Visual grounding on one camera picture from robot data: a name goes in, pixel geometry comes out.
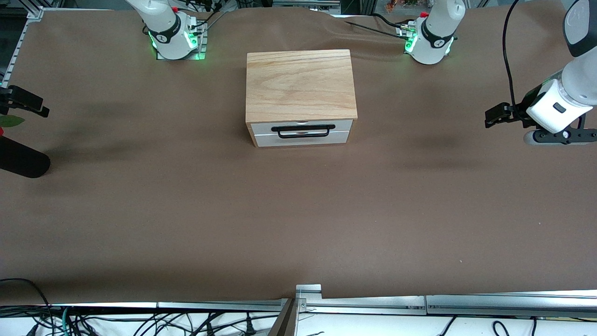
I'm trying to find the white drawer with handle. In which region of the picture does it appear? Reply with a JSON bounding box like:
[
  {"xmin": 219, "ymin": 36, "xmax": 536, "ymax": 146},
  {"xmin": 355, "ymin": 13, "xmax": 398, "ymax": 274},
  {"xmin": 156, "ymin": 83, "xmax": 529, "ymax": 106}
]
[{"xmin": 250, "ymin": 119, "xmax": 354, "ymax": 136}]

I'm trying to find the black metal drawer handle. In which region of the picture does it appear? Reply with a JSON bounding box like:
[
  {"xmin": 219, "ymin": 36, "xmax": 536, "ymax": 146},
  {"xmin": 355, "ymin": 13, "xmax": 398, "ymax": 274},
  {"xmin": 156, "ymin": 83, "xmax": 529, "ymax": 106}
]
[{"xmin": 271, "ymin": 124, "xmax": 336, "ymax": 140}]

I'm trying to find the wooden drawer cabinet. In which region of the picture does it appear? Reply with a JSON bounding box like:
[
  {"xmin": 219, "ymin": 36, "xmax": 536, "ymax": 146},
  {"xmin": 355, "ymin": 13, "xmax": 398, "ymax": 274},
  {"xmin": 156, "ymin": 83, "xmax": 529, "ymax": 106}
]
[{"xmin": 245, "ymin": 49, "xmax": 358, "ymax": 148}]

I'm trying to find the black foam cylinder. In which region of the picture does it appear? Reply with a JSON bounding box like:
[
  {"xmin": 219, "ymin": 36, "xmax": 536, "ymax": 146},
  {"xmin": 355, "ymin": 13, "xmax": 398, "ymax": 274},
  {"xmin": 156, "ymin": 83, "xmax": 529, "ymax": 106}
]
[{"xmin": 0, "ymin": 136, "xmax": 51, "ymax": 179}]

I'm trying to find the brown table cover sheet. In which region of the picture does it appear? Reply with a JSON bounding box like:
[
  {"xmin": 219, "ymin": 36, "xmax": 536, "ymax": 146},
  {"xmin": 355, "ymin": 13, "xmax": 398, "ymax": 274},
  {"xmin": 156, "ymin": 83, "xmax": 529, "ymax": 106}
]
[{"xmin": 0, "ymin": 7, "xmax": 597, "ymax": 307}]

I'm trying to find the aluminium frame rail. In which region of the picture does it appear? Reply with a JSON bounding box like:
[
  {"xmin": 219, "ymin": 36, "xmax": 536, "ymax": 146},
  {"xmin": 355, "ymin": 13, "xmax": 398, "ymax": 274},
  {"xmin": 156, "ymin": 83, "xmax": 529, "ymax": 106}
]
[
  {"xmin": 156, "ymin": 301, "xmax": 299, "ymax": 313},
  {"xmin": 0, "ymin": 7, "xmax": 45, "ymax": 90},
  {"xmin": 301, "ymin": 295, "xmax": 428, "ymax": 316},
  {"xmin": 426, "ymin": 290, "xmax": 597, "ymax": 319}
]

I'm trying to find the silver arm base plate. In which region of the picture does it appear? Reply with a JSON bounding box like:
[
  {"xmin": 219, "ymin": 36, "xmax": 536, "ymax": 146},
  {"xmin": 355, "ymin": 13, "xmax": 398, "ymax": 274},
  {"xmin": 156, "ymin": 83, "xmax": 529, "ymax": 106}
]
[
  {"xmin": 156, "ymin": 19, "xmax": 208, "ymax": 62},
  {"xmin": 396, "ymin": 24, "xmax": 417, "ymax": 55}
]

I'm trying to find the black base cable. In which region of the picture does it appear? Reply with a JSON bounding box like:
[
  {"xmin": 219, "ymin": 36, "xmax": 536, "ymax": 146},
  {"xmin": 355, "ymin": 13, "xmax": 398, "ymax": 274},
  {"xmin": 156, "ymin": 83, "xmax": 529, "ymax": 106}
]
[
  {"xmin": 190, "ymin": 8, "xmax": 230, "ymax": 37},
  {"xmin": 344, "ymin": 20, "xmax": 410, "ymax": 40},
  {"xmin": 370, "ymin": 12, "xmax": 409, "ymax": 28}
]

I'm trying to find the silver camera mount bracket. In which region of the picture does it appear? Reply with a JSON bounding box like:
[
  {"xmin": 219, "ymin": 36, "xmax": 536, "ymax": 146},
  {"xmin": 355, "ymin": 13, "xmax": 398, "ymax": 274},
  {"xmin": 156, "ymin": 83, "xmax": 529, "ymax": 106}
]
[{"xmin": 295, "ymin": 284, "xmax": 323, "ymax": 302}]

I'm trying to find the grey camera support strut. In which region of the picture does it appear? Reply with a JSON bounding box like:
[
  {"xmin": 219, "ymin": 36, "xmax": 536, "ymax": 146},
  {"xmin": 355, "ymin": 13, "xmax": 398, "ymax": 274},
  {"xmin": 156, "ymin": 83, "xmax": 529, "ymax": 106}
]
[{"xmin": 268, "ymin": 299, "xmax": 299, "ymax": 336}]

